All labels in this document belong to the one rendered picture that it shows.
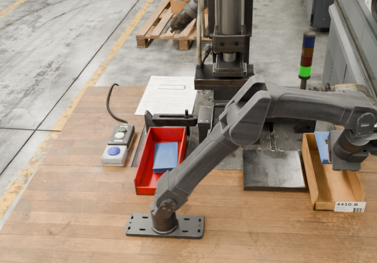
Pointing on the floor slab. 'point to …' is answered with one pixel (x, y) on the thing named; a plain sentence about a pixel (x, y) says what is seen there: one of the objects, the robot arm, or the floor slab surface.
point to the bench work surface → (253, 227)
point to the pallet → (157, 19)
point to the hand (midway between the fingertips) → (335, 161)
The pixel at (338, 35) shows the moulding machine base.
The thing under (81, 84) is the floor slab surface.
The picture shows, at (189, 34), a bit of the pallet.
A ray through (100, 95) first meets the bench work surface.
